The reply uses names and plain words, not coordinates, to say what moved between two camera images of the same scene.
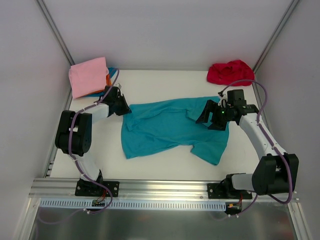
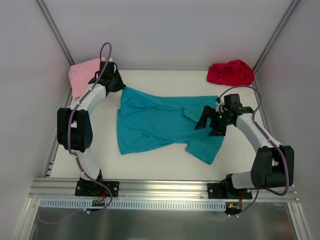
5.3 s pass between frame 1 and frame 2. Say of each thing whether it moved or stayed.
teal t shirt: moved
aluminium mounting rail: stayed
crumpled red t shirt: stayed
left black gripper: moved
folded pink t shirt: stayed
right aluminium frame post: stayed
